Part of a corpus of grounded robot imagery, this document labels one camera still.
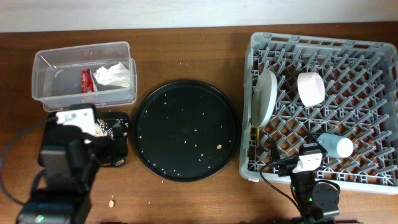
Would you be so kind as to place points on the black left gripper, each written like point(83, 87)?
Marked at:
point(100, 147)

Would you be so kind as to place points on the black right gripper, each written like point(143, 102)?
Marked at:
point(287, 164)

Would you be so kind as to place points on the white tissue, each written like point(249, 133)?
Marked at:
point(116, 75)

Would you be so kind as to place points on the red snack wrapper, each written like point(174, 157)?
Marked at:
point(87, 83)

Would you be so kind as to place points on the grey plate with food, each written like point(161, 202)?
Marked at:
point(264, 99)

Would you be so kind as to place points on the light blue cup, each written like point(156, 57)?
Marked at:
point(336, 146)

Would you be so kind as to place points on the pink bowl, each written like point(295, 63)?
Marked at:
point(311, 89)

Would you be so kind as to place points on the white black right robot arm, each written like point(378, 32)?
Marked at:
point(316, 200)

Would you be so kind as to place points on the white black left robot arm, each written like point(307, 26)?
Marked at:
point(71, 159)

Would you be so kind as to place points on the grey dishwasher rack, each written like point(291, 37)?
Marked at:
point(360, 80)

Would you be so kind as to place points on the black rectangular bin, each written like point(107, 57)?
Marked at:
point(110, 118)

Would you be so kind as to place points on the rice and peanut pile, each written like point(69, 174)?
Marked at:
point(102, 129)

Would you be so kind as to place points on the clear plastic bin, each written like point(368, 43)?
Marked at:
point(57, 81)

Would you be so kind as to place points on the round black tray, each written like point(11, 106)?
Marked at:
point(178, 126)

